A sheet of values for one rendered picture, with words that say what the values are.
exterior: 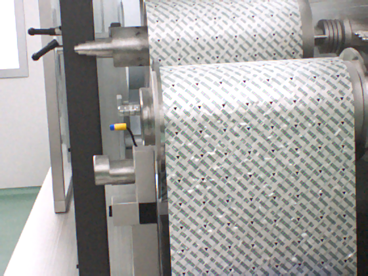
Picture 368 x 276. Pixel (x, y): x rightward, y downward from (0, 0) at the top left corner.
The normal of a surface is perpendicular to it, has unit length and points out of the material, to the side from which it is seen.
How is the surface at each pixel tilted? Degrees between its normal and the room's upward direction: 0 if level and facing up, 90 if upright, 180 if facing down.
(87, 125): 90
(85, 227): 90
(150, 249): 90
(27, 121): 90
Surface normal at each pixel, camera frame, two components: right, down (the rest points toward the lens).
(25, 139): 0.10, 0.14
